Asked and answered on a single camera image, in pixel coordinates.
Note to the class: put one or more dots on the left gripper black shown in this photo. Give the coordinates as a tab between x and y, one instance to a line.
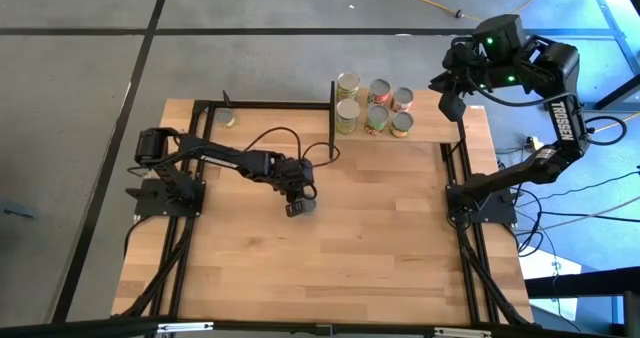
295	178

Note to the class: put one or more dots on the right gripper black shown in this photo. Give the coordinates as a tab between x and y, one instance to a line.
460	68

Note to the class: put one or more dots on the blue label can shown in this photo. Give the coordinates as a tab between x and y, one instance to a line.
309	208

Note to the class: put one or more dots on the orange white label can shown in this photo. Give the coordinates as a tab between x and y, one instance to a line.
403	97

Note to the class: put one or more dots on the orange yellow label can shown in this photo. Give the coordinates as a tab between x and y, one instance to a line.
402	121

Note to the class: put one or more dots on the green red label can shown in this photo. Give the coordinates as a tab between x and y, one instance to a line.
377	115

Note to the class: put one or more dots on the yellow green label can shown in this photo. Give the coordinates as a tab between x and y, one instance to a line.
347	110
348	81

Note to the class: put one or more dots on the small green label can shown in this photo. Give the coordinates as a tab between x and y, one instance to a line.
226	118

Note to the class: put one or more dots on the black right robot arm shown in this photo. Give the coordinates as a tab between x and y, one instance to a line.
567	123

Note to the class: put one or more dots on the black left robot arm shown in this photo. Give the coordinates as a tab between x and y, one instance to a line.
215	160

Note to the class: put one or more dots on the white power plug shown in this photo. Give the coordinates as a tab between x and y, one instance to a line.
534	143

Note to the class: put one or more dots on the black floor beam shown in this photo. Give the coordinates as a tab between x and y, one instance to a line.
590	283

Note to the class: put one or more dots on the black overhead rig bar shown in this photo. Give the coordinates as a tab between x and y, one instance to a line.
75	328

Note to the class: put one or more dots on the small dark flat object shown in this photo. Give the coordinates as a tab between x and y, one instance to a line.
17	212

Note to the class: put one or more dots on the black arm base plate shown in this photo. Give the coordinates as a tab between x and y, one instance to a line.
150	205
505	213

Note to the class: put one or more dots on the grey metal table frame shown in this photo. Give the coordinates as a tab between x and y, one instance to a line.
607	108

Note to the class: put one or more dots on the silver rig bracket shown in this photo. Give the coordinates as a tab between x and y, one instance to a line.
185	327
462	333

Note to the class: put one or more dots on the grey metal post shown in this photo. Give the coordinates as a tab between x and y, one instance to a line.
632	318

